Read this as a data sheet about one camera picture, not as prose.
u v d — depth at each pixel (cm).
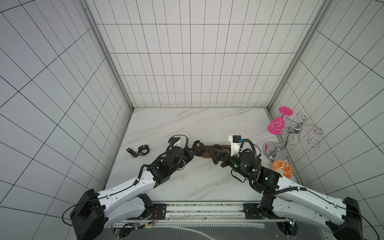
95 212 39
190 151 68
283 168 85
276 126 75
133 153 93
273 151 93
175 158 56
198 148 74
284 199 60
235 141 60
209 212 74
